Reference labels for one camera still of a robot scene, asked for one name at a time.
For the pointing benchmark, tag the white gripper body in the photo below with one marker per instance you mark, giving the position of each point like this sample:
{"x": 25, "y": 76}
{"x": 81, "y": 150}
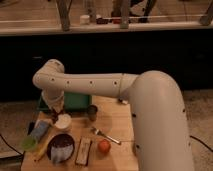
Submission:
{"x": 54, "y": 100}

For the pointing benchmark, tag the dark purple grapes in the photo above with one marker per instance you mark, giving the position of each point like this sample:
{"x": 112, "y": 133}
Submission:
{"x": 55, "y": 117}

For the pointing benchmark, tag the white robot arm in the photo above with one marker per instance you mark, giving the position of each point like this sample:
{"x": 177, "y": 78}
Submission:
{"x": 157, "y": 107}

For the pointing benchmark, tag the white paper cup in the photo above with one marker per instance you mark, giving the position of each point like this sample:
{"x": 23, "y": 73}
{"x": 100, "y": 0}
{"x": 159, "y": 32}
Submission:
{"x": 64, "y": 122}

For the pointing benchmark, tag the dark metal cup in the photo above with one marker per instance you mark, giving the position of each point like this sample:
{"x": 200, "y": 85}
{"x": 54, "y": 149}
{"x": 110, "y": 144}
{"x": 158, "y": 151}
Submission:
{"x": 92, "y": 112}

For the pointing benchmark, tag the green plastic tray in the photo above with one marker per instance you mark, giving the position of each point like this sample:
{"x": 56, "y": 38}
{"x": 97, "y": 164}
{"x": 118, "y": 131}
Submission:
{"x": 72, "y": 102}

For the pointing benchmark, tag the yellow banana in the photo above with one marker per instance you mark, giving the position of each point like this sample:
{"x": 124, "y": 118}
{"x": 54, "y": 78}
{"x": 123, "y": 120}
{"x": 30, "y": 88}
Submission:
{"x": 42, "y": 148}

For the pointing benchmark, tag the dark bowl with cloth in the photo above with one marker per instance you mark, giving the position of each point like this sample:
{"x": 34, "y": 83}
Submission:
{"x": 60, "y": 148}

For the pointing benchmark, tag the silver fork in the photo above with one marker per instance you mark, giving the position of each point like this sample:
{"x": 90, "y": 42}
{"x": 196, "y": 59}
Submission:
{"x": 100, "y": 133}

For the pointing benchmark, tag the red orange tomato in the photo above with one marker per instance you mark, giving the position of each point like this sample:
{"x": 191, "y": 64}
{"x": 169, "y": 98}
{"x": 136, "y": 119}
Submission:
{"x": 104, "y": 146}

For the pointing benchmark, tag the small dark object on table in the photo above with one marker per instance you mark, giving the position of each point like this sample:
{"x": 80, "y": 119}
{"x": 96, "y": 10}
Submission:
{"x": 123, "y": 101}

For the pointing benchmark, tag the white jar on shelf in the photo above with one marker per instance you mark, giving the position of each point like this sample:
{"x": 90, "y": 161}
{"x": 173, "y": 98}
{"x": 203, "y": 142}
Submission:
{"x": 84, "y": 19}

